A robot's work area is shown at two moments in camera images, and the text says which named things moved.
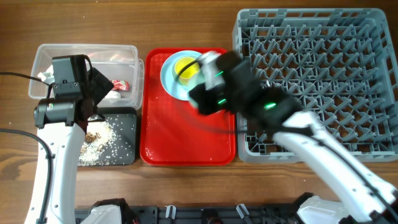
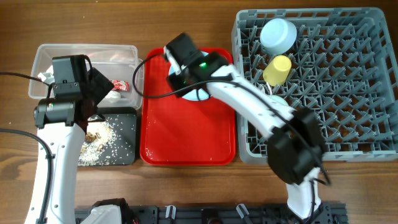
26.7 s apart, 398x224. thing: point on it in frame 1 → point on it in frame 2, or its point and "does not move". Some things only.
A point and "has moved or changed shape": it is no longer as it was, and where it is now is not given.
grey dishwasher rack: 339,65 does not move
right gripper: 201,94 → 174,81
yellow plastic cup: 181,64 has moved or changed shape
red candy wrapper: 122,85 does not move
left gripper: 99,83 does not move
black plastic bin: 112,142 does not move
